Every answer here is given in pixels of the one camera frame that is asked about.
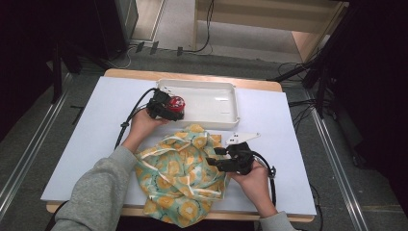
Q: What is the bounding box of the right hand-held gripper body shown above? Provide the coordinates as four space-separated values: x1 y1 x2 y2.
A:
225 132 262 176

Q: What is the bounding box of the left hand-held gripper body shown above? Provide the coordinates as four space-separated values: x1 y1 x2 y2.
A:
146 89 172 120

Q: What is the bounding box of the red round can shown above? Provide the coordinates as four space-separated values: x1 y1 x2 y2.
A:
166 95 187 114

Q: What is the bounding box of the white plastic tray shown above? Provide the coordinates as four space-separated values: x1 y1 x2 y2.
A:
155 79 241 131

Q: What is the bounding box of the orange slice print cloth bag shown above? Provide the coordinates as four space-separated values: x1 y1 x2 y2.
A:
134 123 231 229

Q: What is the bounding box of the person's left hand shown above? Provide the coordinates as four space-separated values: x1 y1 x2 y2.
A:
122 109 169 154

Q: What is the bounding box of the person's right hand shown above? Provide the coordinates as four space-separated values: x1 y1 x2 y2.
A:
229 162 278 219

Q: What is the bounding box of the wooden table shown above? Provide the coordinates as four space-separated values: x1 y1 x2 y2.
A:
46 67 316 223

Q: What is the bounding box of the black tape strip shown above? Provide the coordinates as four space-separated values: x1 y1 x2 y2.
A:
70 105 86 126

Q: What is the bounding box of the black cabinet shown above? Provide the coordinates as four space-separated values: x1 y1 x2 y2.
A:
92 0 140 61

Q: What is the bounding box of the black tripod stand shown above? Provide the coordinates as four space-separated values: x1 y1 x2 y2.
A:
268 6 352 119

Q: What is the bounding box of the light wooden bench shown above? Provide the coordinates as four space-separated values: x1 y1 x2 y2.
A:
191 0 350 64

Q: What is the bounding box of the left hand-held gripper black cable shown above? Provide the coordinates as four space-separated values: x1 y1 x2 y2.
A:
114 88 159 150

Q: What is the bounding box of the hand-held gripper black cable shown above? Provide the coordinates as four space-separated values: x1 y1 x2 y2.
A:
253 150 278 207
114 88 159 150

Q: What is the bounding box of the right hand-held gripper black cable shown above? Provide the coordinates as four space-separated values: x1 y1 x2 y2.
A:
253 150 278 207

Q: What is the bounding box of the white floor cable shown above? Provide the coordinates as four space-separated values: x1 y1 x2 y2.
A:
108 46 138 70

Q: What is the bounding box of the bundle of black floor cables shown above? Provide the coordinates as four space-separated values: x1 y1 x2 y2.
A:
277 62 325 131

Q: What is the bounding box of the thin black floor cable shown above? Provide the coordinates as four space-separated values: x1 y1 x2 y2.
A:
309 184 324 231

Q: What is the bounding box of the metal floor rail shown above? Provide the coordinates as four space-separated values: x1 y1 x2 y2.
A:
0 73 74 215
303 90 370 231

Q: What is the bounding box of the black hanging cable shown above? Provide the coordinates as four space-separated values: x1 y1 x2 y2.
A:
191 0 216 54

